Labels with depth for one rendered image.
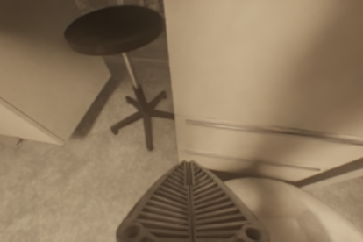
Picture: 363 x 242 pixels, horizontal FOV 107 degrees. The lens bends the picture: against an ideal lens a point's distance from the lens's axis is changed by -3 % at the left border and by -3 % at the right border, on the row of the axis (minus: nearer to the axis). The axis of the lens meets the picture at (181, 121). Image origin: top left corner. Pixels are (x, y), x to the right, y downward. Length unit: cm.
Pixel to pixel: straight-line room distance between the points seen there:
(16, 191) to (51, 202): 24
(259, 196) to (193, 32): 45
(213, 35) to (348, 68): 19
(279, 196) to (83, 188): 90
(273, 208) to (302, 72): 38
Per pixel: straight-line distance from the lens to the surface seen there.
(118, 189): 90
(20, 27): 79
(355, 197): 122
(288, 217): 59
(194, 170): 17
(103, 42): 53
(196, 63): 23
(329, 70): 29
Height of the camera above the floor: 82
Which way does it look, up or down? 55 degrees down
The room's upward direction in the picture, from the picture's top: 2 degrees counter-clockwise
